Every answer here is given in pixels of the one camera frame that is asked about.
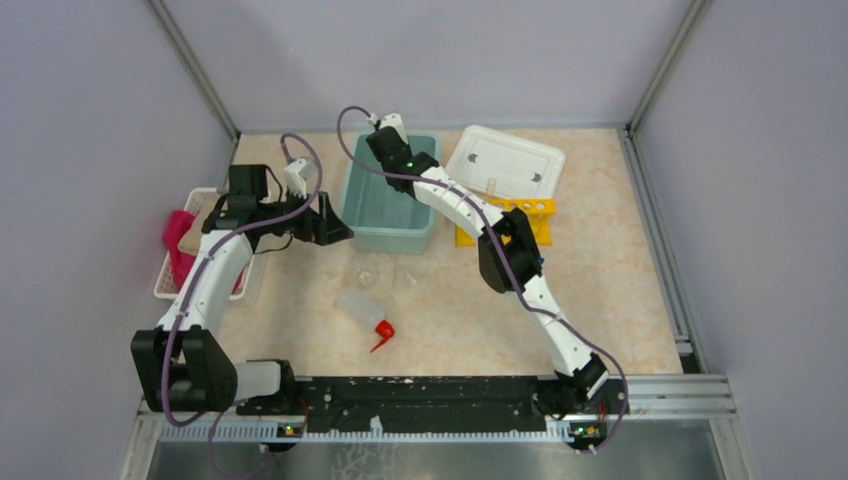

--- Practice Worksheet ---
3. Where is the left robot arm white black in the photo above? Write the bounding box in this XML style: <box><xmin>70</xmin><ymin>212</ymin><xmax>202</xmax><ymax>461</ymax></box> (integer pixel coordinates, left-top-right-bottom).
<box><xmin>130</xmin><ymin>158</ymin><xmax>354</xmax><ymax>415</ymax></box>

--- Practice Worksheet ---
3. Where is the beige cloth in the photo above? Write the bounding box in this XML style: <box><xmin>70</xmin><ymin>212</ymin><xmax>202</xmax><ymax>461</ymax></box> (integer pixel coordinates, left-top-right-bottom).
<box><xmin>177</xmin><ymin>222</ymin><xmax>203</xmax><ymax>256</ymax></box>

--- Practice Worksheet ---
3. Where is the glass funnel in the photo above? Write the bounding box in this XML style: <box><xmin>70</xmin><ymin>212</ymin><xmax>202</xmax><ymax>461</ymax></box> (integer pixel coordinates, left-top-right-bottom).
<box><xmin>391</xmin><ymin>262</ymin><xmax>422</xmax><ymax>290</ymax></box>

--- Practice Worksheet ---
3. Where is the wash bottle red cap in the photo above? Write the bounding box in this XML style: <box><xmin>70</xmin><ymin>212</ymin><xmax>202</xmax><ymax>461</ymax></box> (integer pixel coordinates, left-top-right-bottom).
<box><xmin>335</xmin><ymin>287</ymin><xmax>396</xmax><ymax>353</ymax></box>

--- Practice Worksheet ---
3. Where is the small glass beaker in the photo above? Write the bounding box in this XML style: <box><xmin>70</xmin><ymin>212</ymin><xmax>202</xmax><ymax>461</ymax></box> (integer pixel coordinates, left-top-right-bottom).
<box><xmin>355</xmin><ymin>259</ymin><xmax>380</xmax><ymax>290</ymax></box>

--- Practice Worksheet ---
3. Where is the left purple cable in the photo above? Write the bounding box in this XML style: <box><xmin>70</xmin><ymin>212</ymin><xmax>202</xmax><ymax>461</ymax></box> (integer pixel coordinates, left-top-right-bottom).
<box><xmin>160</xmin><ymin>133</ymin><xmax>325</xmax><ymax>478</ymax></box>

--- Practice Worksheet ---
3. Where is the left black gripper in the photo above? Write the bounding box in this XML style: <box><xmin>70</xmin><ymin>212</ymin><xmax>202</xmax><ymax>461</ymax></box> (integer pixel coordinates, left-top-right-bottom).
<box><xmin>258</xmin><ymin>184</ymin><xmax>353</xmax><ymax>245</ymax></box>

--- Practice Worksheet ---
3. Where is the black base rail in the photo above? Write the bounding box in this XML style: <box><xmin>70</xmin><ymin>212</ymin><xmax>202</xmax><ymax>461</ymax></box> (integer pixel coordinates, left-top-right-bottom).
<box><xmin>284</xmin><ymin>374</ymin><xmax>629</xmax><ymax>439</ymax></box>

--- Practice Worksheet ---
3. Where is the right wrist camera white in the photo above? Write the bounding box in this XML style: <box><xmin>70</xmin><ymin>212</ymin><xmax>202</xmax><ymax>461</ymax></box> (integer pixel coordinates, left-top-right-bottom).
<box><xmin>368</xmin><ymin>112</ymin><xmax>409</xmax><ymax>144</ymax></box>

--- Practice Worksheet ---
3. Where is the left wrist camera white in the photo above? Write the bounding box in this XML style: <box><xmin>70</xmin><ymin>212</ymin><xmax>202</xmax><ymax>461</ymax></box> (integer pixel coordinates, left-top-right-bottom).
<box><xmin>283</xmin><ymin>157</ymin><xmax>318</xmax><ymax>199</ymax></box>

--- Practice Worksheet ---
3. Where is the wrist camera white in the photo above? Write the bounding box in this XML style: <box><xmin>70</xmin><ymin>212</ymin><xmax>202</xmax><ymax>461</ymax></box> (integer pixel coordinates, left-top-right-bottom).
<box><xmin>283</xmin><ymin>157</ymin><xmax>318</xmax><ymax>199</ymax></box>
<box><xmin>368</xmin><ymin>112</ymin><xmax>409</xmax><ymax>144</ymax></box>

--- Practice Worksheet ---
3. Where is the white cable duct strip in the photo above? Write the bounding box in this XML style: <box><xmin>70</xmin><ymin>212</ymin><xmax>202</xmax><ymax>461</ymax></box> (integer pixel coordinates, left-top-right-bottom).
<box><xmin>158</xmin><ymin>421</ymin><xmax>607</xmax><ymax>444</ymax></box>

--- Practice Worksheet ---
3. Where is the yellow test tube rack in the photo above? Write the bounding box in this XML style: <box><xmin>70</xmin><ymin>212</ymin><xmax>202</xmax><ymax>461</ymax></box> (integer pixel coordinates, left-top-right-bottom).
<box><xmin>493</xmin><ymin>198</ymin><xmax>557</xmax><ymax>246</ymax></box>

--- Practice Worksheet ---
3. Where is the pink cloth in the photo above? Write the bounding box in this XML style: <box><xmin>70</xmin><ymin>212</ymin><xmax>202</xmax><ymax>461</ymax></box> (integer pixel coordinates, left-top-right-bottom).
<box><xmin>162</xmin><ymin>210</ymin><xmax>195</xmax><ymax>287</ymax></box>

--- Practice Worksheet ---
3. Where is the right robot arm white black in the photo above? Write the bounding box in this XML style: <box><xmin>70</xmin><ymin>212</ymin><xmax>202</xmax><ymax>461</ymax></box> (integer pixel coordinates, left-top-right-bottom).
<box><xmin>366</xmin><ymin>124</ymin><xmax>609</xmax><ymax>412</ymax></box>

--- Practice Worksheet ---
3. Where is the teal plastic tub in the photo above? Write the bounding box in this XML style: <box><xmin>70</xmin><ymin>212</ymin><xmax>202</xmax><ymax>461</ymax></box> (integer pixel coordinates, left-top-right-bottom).
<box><xmin>341</xmin><ymin>162</ymin><xmax>435</xmax><ymax>255</ymax></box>

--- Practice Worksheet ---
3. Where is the white plastic lid tray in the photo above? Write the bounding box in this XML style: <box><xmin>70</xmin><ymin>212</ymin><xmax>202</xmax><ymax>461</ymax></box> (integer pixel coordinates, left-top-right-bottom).
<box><xmin>445</xmin><ymin>125</ymin><xmax>566</xmax><ymax>199</ymax></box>

